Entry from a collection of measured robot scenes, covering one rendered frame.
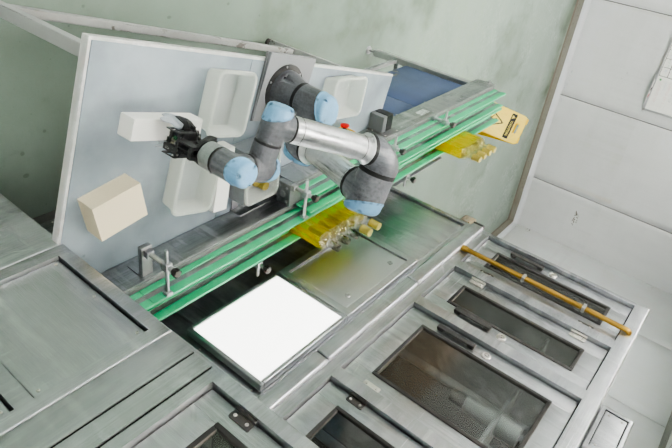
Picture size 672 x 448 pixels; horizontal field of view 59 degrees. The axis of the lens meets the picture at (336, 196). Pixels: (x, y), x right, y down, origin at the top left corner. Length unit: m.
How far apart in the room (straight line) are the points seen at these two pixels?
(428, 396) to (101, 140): 1.26
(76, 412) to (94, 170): 0.71
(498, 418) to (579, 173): 6.50
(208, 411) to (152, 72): 0.96
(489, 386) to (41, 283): 1.39
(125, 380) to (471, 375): 1.15
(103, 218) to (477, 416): 1.27
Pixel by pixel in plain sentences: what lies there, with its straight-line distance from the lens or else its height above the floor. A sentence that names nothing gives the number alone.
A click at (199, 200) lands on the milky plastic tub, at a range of 2.11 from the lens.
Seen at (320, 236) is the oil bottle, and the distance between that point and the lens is 2.24.
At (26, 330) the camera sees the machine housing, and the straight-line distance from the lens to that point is 1.64.
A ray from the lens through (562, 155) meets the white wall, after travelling 8.33.
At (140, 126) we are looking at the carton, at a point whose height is 0.89.
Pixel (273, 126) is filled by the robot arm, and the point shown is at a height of 1.20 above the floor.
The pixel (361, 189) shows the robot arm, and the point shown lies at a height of 1.32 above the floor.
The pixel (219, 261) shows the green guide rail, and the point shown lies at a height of 0.94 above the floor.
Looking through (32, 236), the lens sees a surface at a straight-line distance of 1.93.
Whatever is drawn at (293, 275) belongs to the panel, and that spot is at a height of 1.04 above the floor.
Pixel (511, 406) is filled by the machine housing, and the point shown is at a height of 1.91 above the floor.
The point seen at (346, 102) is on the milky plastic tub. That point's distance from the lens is 2.61.
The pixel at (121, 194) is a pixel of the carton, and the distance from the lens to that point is 1.82.
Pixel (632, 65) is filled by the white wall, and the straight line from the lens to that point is 7.83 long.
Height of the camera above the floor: 2.14
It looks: 29 degrees down
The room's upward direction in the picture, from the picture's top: 117 degrees clockwise
